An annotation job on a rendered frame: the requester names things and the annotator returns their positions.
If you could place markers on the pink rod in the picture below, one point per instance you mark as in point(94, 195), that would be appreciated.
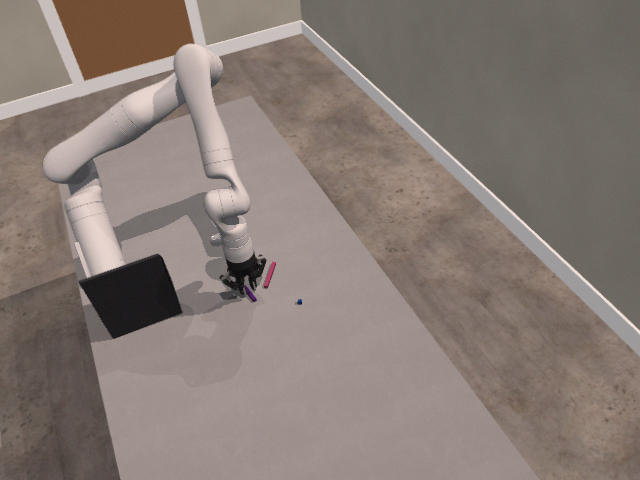
point(269, 276)

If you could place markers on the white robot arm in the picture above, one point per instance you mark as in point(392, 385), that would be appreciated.
point(72, 161)

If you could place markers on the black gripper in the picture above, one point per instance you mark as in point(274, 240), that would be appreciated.
point(237, 270)

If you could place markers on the purple rod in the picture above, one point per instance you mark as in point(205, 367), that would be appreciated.
point(249, 293)

